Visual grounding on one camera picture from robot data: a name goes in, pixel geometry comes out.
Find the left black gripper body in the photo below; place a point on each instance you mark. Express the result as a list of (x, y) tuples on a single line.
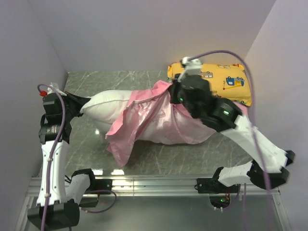
[(68, 105)]

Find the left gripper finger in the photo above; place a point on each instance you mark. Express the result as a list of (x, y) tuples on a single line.
[(81, 101), (74, 111)]

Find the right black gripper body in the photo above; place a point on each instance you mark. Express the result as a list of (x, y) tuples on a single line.
[(191, 109)]

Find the white pillow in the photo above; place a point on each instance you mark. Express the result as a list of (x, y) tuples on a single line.
[(105, 107)]

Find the pink pillowcase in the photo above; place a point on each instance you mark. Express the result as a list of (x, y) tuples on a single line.
[(149, 116)]

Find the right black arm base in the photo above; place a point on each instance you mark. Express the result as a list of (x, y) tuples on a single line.
[(220, 196)]

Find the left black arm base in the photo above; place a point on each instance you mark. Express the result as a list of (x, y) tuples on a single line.
[(91, 198)]

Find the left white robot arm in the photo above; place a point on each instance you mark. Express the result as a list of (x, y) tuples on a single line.
[(57, 206)]

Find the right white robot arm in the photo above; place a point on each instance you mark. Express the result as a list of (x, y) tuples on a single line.
[(268, 163)]

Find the yellow cartoon print pillow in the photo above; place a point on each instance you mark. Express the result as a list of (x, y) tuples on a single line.
[(228, 81)]

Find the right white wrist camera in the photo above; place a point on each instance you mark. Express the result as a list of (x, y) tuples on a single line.
[(191, 67)]

